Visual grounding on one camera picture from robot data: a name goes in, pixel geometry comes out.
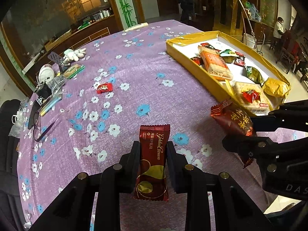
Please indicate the green yellow snack packet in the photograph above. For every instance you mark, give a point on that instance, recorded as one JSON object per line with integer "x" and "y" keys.
{"x": 228, "y": 55}

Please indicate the eyeglasses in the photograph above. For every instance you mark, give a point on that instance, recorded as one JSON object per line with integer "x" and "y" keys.
{"x": 39, "y": 132}

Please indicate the bright red small candy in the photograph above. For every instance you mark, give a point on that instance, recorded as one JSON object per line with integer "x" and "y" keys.
{"x": 251, "y": 95}

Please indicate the white round container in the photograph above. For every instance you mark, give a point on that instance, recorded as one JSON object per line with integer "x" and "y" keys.
{"x": 46, "y": 73}

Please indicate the dark red Chinese-text bar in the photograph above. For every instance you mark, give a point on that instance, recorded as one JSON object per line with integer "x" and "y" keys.
{"x": 233, "y": 119}

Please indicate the white bucket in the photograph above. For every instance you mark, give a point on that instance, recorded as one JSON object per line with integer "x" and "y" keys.
{"x": 249, "y": 41}

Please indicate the yellow-label cracker pack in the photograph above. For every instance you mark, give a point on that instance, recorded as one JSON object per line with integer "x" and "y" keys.
{"x": 263, "y": 106}

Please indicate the green flat snack box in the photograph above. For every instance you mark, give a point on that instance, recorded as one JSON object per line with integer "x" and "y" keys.
{"x": 73, "y": 70}

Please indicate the black chair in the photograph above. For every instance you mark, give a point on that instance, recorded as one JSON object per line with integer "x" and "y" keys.
{"x": 12, "y": 217}

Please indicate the dark red Golden Crown bar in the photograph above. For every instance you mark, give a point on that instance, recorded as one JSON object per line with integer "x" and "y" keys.
{"x": 151, "y": 182}

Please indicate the olive yellow snack packet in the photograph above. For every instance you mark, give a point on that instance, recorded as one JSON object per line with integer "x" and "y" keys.
{"x": 254, "y": 75}

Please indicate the red black candy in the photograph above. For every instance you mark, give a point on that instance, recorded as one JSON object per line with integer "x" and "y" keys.
{"x": 197, "y": 60}
{"x": 209, "y": 46}
{"x": 240, "y": 59}

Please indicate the seated person in white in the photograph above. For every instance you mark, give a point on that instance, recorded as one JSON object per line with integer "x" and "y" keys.
{"x": 278, "y": 28}

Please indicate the black phone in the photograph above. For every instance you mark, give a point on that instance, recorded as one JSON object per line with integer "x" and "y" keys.
{"x": 31, "y": 115}

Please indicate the orange cracker pack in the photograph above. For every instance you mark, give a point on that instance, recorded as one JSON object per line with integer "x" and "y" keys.
{"x": 214, "y": 64}

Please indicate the wooden cabinet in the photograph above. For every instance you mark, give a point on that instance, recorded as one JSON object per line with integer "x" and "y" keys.
{"x": 26, "y": 25}

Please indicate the purple floral tablecloth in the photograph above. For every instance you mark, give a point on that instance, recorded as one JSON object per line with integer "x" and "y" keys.
{"x": 95, "y": 130}

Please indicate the plain yellow snack pack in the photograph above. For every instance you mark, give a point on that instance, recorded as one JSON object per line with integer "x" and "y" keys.
{"x": 276, "y": 88}

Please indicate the gold-edged white tray box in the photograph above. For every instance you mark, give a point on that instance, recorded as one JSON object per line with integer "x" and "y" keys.
{"x": 183, "y": 48}

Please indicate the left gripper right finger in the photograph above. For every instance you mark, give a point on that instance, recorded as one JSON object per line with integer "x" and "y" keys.
{"x": 213, "y": 200}

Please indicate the white gloves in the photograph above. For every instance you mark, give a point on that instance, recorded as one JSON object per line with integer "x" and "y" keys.
{"x": 71, "y": 55}

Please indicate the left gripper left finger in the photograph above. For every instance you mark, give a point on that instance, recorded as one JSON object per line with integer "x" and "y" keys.
{"x": 95, "y": 195}

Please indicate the cream folded fan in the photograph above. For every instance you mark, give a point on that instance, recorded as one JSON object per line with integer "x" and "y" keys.
{"x": 135, "y": 27}

